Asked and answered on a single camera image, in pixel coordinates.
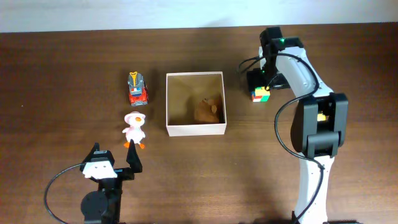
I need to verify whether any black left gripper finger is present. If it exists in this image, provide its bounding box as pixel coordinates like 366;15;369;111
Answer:
83;142;100;162
126;140;142;173

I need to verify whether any multicolour puzzle cube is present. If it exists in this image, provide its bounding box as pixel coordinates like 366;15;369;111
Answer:
251;86;271;103

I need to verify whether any red grey toy truck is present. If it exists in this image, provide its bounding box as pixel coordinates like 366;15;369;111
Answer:
127;72;148;106

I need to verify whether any brown plush toy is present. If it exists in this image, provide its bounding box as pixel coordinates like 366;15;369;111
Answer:
194;98;221;124

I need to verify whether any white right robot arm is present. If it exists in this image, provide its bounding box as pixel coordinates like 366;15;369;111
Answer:
244;27;348;224

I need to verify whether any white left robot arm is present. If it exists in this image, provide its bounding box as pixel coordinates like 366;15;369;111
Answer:
80;141;142;224

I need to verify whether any white pink toy duck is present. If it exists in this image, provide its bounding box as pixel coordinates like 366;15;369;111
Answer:
122;111;146;149

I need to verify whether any white cardboard box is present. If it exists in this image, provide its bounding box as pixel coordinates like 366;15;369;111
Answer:
165;72;227;137

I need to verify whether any yellow ball with dots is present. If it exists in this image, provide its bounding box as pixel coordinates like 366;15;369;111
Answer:
317;113;326;121

